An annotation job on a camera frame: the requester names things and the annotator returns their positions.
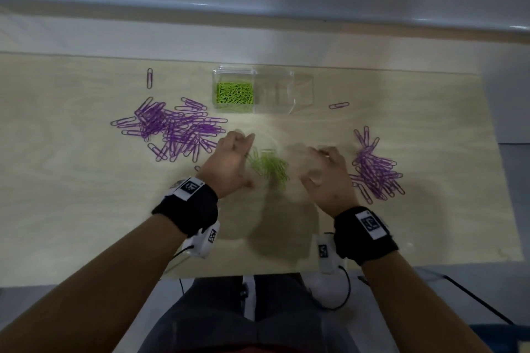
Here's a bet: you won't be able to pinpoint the loose pile of green clips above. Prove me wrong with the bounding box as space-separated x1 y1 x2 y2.
245 147 290 190

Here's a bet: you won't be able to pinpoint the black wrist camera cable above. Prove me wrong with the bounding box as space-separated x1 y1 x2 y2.
308 265 352 311
171 246 196 295

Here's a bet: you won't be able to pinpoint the wide pile of purple clips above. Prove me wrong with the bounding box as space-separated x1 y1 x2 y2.
110 96 229 163

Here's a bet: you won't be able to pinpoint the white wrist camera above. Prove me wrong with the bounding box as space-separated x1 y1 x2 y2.
317 233 344 275
182 220 221 259

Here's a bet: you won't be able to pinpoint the heap of boxed green clips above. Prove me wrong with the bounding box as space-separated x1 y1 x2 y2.
216 82 254 107

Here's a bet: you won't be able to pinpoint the person's right hand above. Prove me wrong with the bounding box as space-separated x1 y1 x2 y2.
299 146 360 219

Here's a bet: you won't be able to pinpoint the person's right forearm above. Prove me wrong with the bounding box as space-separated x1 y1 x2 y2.
360 251 494 353

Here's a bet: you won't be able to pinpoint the person's left forearm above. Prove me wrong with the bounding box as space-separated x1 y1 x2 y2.
0 213 187 353

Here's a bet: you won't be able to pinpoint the black wristband with marker tag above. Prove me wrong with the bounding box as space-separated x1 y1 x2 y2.
333 206 399 266
152 177 219 238

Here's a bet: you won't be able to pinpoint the person's dark trousers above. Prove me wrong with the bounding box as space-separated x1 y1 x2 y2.
137 274 361 353

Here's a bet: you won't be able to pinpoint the empty clear plastic box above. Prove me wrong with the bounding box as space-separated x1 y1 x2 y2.
253 71 315 115

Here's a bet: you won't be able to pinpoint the thin black floor cable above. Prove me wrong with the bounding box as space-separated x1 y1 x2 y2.
416 268 516 326

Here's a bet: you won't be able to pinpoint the person's left hand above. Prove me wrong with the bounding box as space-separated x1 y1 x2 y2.
195 131 256 199

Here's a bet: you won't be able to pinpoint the blue object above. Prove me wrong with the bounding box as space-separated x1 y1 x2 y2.
470 324 530 353

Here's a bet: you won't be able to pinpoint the narrow pile of purple clips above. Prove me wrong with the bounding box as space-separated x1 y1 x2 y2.
349 126 406 205

